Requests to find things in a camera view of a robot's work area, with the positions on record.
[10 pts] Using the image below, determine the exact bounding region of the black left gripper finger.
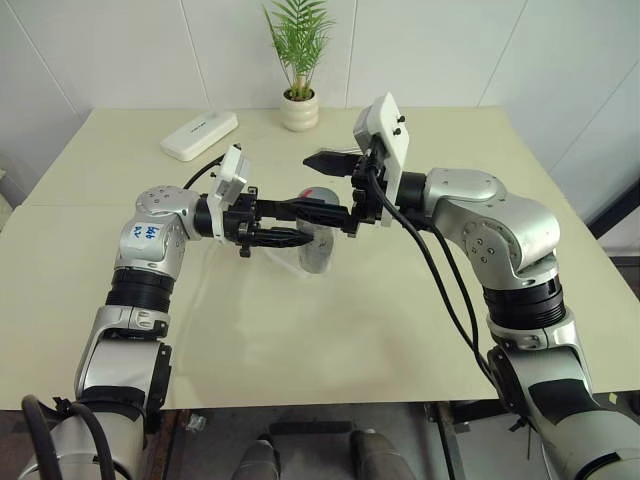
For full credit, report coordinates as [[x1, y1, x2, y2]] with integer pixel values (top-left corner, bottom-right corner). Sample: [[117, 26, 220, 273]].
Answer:
[[254, 196, 307, 221], [254, 226, 316, 250]]

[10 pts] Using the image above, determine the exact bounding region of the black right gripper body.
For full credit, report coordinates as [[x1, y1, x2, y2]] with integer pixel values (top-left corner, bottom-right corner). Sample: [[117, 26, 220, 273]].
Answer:
[[344, 148, 390, 239]]

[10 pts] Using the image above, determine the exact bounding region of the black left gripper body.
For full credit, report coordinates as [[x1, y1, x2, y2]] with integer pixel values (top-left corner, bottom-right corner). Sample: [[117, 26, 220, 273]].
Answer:
[[221, 183, 262, 260]]

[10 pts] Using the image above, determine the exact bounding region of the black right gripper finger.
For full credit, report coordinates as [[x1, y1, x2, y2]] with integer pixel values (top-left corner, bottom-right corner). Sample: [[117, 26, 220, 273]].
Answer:
[[288, 198, 352, 231], [302, 150, 359, 178]]

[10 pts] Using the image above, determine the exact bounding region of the grey jar lid red mark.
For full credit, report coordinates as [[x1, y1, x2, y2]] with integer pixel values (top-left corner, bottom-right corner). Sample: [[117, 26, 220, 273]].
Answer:
[[298, 185, 341, 207]]

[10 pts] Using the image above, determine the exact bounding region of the grey translucent jar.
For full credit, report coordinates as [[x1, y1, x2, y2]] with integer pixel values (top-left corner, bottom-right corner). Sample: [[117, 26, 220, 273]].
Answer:
[[294, 202, 338, 275]]

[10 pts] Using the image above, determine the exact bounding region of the white ribbed plant pot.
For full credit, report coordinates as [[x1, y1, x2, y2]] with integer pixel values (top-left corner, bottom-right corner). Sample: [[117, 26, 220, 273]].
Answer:
[[279, 86, 321, 133]]

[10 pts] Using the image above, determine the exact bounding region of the white rectangular case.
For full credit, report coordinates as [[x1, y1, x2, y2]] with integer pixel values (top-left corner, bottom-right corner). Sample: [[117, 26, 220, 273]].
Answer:
[[159, 111, 239, 163]]

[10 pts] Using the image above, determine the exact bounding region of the green palm plant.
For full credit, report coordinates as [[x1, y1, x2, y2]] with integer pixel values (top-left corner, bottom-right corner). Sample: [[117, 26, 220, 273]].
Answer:
[[261, 0, 337, 99]]

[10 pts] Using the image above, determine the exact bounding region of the black flat bar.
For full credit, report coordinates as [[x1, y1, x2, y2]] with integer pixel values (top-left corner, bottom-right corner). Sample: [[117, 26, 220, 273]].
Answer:
[[268, 421, 353, 437]]

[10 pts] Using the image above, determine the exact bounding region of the dark rounded shape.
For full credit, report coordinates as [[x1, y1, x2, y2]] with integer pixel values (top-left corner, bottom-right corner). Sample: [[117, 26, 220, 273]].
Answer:
[[234, 438, 282, 480], [348, 429, 404, 480]]

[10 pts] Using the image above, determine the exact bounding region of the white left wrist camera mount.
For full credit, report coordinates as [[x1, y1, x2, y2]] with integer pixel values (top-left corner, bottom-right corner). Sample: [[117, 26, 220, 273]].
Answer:
[[207, 144, 252, 244]]

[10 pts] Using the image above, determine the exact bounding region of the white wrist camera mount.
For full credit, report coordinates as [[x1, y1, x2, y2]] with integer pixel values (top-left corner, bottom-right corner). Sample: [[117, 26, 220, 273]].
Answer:
[[207, 144, 252, 244], [352, 92, 413, 229]]

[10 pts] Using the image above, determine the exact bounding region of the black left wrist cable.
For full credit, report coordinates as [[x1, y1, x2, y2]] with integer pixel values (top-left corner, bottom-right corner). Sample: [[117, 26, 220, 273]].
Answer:
[[181, 156, 227, 192]]

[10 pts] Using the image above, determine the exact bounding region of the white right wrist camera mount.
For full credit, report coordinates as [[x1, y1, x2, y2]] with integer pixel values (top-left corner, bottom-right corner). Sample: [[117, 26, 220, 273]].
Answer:
[[352, 92, 413, 229]]

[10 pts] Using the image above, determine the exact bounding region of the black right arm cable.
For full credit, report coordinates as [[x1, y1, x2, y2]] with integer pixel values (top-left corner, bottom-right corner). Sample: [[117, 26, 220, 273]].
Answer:
[[367, 147, 507, 417], [428, 223, 497, 372]]

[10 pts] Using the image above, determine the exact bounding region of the black metal table frame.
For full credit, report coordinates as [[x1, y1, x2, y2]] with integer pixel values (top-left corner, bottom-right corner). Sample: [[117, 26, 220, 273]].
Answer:
[[424, 401, 501, 480]]

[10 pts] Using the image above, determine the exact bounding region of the black left shoulder cable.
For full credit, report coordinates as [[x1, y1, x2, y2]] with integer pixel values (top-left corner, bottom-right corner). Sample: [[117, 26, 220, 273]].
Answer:
[[65, 401, 120, 480]]

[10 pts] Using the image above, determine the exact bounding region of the thick black hose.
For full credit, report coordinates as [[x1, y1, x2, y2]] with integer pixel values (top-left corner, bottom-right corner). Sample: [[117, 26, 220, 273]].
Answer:
[[20, 394, 57, 480]]

